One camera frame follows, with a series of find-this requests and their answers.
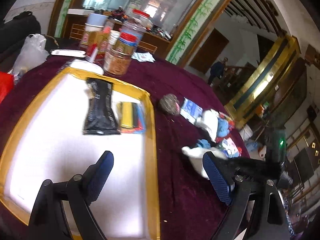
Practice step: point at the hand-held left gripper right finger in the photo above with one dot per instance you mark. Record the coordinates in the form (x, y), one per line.
(215, 177)

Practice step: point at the red-lidded plastic jar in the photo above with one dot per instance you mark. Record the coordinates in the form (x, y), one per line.
(142, 16)

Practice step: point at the tall clear labelled jar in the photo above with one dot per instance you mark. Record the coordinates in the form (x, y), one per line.
(131, 38)

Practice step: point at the white bucket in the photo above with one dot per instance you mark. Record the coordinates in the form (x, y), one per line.
(247, 133)

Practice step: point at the black bag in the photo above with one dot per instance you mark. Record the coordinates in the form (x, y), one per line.
(17, 30)

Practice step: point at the wooden chair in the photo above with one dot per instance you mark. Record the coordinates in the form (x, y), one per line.
(75, 31)
(147, 47)

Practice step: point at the red plastic bag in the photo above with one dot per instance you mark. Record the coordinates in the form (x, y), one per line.
(5, 86)

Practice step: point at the long white card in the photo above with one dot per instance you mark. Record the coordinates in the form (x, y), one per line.
(68, 53)

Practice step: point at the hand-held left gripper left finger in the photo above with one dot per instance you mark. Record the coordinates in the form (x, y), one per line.
(100, 177)

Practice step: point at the gold-edged white tray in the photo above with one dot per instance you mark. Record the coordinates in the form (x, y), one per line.
(50, 142)

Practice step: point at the maroon velvet tablecloth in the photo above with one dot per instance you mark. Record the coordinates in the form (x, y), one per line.
(180, 200)

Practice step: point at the blue white tissue packet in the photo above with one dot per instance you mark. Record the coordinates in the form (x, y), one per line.
(190, 108)

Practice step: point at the black foil packet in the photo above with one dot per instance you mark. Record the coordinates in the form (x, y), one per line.
(100, 112)

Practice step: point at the white plate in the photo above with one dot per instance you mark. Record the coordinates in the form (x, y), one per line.
(87, 67)

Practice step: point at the steel wool scrubber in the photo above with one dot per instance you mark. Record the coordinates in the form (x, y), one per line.
(168, 105)

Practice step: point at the white wipe sachets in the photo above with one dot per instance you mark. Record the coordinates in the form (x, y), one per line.
(142, 57)

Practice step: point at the red gold carton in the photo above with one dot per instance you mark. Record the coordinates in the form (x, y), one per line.
(88, 38)

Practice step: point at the gold framed glass cabinet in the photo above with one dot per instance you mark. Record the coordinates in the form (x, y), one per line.
(265, 77)

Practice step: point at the clear jar with food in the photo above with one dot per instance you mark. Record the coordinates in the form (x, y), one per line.
(117, 63)

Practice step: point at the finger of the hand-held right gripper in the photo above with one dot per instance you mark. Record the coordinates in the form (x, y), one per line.
(255, 168)

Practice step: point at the light blue tub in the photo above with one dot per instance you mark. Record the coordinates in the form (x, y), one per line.
(96, 18)

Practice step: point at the white plastic bag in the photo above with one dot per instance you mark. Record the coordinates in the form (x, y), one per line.
(30, 55)

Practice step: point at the yellow blue red striped packet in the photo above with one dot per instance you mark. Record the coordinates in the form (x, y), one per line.
(127, 117)

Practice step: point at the brown wooden door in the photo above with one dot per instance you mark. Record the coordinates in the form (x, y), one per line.
(207, 50)

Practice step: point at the wooden sideboard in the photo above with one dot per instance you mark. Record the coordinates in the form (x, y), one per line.
(160, 43)

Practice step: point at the white paper cup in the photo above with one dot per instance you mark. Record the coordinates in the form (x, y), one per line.
(113, 38)

